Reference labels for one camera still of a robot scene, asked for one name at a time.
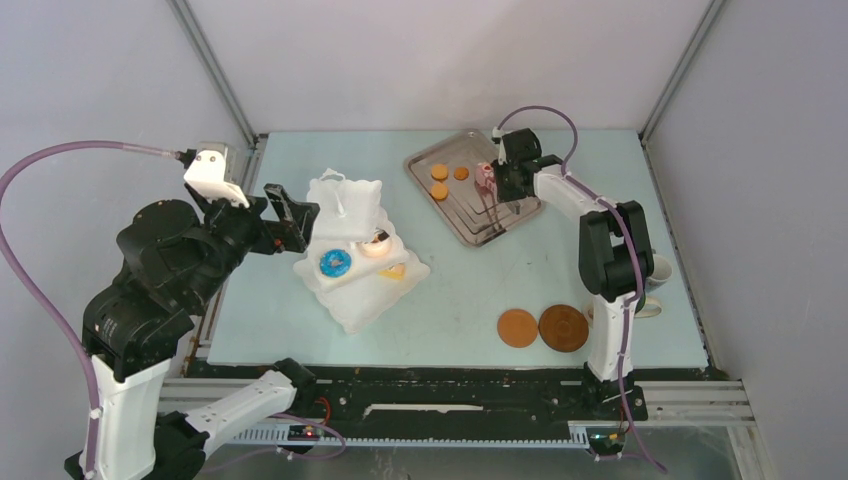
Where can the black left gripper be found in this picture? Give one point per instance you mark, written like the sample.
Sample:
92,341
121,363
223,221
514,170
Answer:
292,230

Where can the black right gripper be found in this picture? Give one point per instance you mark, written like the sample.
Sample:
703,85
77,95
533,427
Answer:
504,194

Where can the pink swiss roll cake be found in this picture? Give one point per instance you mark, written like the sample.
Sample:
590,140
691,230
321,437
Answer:
485,177

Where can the pink-tipped metal tongs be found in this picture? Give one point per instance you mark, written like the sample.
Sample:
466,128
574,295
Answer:
493,208

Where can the blue frosted donut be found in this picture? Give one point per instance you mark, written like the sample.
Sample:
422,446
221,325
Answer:
335,263

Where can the brown cookie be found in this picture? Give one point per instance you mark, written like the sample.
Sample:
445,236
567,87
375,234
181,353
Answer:
461,173

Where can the orange cookie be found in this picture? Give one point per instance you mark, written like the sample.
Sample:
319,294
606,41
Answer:
439,172
439,191

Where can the orange cookie front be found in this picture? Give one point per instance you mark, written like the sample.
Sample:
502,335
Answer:
439,191

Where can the white chocolate donut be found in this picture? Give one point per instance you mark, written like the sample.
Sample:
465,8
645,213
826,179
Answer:
378,246

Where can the yellow cake slice with cherry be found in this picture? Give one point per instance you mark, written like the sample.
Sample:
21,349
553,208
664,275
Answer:
396,272

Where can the light brown coaster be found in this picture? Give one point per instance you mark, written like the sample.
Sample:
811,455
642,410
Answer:
517,328

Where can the dark brown wooden saucer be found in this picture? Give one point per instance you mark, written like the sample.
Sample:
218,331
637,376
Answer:
563,328

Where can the white grey mug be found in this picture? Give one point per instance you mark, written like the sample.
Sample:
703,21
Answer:
662,273

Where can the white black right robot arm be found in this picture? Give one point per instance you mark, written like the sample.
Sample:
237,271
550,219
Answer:
614,250

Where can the white spare arm link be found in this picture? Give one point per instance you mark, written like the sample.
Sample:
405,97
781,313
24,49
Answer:
183,441

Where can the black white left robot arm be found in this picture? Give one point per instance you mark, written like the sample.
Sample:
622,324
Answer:
177,255

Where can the white three-tier dessert stand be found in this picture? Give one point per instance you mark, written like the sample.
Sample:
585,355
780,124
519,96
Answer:
350,212

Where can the stainless steel tray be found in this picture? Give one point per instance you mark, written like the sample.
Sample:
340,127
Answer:
463,211

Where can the green interior floral mug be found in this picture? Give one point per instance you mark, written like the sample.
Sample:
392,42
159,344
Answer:
648,307

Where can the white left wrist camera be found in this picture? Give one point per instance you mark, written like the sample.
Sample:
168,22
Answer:
211,173

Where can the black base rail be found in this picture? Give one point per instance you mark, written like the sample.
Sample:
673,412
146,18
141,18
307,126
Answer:
464,404

